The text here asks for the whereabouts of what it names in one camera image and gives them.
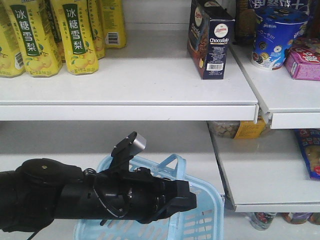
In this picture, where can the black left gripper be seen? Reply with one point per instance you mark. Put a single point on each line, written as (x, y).
(137, 195)

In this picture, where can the light blue plastic basket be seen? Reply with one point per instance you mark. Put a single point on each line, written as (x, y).
(205, 222)

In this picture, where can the Chocofello cookie box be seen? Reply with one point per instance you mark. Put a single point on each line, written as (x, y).
(209, 32)

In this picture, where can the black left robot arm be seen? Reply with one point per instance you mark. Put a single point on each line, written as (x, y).
(42, 190)

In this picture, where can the clear cookie tub yellow label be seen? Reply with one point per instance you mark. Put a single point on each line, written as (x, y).
(239, 129)

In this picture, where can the white supermarket shelving unit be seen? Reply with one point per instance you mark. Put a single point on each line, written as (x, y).
(152, 86)

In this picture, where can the clear water bottle below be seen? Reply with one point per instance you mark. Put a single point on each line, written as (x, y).
(261, 221)

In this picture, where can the purple label juice bottle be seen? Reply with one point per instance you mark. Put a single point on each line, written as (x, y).
(296, 218)

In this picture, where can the yellow pear drink bottle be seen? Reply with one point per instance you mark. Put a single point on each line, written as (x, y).
(11, 60)
(113, 22)
(33, 31)
(75, 29)

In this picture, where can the blue chip cookie bag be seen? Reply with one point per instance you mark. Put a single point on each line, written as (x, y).
(308, 140)

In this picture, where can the yellow pear drink bottle left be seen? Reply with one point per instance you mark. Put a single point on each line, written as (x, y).
(11, 60)

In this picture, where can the yellow pear drink bottle back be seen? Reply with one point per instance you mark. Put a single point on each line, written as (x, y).
(113, 22)

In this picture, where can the yellow pear drink bottle front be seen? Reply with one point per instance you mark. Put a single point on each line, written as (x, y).
(75, 29)

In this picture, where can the brown cracker pack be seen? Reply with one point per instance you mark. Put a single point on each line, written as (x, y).
(245, 23)

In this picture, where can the pink snack box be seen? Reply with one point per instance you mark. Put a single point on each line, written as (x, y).
(303, 60)

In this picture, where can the blue Oreo cup tub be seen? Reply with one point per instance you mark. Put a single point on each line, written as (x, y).
(276, 29)

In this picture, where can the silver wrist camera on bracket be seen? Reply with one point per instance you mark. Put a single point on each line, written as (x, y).
(125, 150)

